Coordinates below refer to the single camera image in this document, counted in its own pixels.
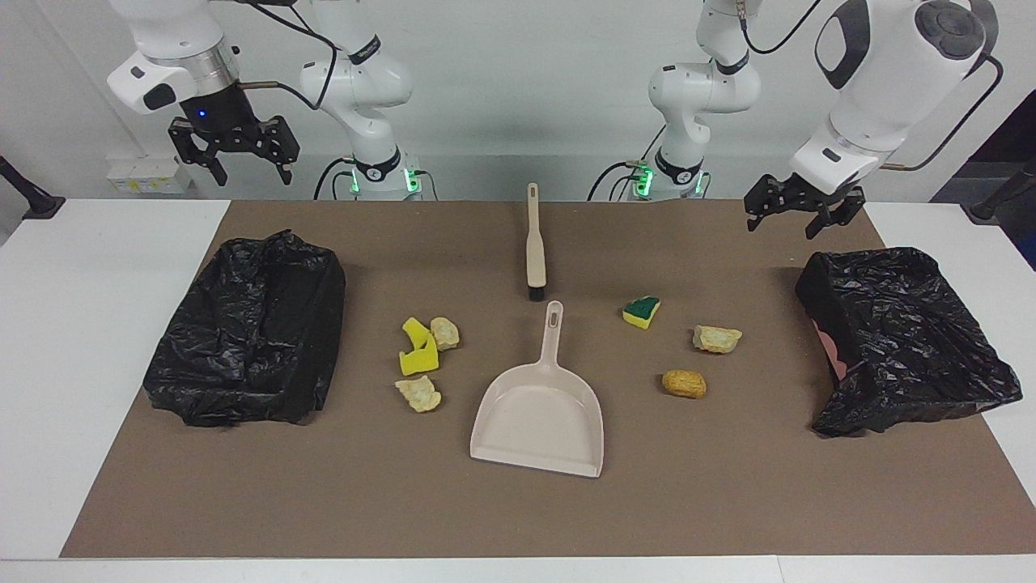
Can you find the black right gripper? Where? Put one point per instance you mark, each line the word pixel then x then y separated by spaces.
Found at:
pixel 222 113

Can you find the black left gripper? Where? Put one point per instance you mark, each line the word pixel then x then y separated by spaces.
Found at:
pixel 809 194

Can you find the pale foam chunk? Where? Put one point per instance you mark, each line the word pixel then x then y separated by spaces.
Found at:
pixel 418 394
pixel 445 333
pixel 716 339

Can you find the yellow green sponge wedge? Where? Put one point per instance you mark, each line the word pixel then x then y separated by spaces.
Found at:
pixel 642 313

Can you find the orange brown foam chunk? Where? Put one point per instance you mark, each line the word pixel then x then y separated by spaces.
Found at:
pixel 684 385

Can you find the beige hand brush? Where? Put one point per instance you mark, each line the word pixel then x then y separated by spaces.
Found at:
pixel 534 251

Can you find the beige plastic dustpan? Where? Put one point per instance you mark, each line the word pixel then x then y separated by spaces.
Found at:
pixel 538 421

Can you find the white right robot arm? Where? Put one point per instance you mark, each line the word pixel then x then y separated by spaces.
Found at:
pixel 356 81

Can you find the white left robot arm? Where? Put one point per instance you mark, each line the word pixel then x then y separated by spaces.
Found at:
pixel 882 73

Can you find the pink plastic bin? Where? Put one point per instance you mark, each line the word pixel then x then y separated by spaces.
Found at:
pixel 832 352

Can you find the black trash bag liner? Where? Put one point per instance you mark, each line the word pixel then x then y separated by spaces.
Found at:
pixel 914 340

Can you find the black bag lined bin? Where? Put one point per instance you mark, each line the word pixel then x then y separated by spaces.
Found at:
pixel 243 340

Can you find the black stand leg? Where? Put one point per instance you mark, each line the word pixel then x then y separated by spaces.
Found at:
pixel 32 202
pixel 991 206

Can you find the brown table mat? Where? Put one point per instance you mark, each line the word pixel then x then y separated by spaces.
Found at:
pixel 518 510

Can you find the white wall power box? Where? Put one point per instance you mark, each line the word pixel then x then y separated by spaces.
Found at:
pixel 150 176

